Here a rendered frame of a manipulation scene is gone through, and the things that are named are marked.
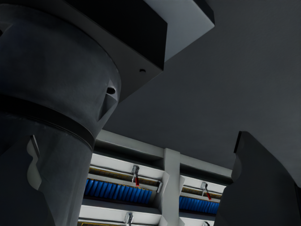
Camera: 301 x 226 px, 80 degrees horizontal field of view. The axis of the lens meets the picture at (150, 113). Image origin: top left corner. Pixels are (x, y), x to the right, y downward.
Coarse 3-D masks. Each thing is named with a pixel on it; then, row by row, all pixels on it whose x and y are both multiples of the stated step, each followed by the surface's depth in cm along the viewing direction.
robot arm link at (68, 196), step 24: (0, 120) 13; (24, 120) 14; (0, 144) 12; (48, 144) 14; (72, 144) 16; (48, 168) 14; (72, 168) 16; (48, 192) 14; (72, 192) 16; (72, 216) 16
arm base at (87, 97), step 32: (0, 32) 17; (32, 32) 16; (64, 32) 17; (0, 64) 15; (32, 64) 15; (64, 64) 17; (96, 64) 19; (0, 96) 14; (32, 96) 15; (64, 96) 17; (96, 96) 20; (64, 128) 16; (96, 128) 21
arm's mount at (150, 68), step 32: (0, 0) 16; (32, 0) 16; (64, 0) 16; (96, 0) 19; (128, 0) 23; (96, 32) 19; (128, 32) 21; (160, 32) 25; (128, 64) 22; (160, 64) 23; (128, 96) 28
